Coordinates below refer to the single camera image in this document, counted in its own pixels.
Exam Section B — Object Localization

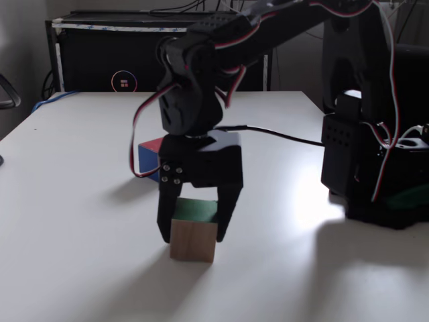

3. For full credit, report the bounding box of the green-topped wooden cube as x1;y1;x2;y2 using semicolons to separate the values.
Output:
169;197;219;262

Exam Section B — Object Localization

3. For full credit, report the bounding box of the red and blue wooden cube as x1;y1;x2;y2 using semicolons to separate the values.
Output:
137;137;166;184

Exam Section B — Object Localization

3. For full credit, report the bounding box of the black computer case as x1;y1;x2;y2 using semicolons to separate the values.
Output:
45;11;271;93

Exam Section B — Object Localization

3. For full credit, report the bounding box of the green base clamp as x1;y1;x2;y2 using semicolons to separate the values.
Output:
381;184;429;211

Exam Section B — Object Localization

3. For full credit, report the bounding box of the black chair armrest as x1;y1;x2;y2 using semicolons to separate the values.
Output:
0;73;21;111

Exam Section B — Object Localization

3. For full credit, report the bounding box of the red white black servo cable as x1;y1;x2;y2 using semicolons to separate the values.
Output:
129;82;188;178

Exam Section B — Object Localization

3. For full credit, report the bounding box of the black camera cable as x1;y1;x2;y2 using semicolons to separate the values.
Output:
214;124;325;147

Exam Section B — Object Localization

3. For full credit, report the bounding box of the blue cable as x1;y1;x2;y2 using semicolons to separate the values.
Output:
31;89;81;115

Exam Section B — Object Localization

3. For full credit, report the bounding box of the black cable bundle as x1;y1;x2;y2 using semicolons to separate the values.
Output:
149;0;215;16

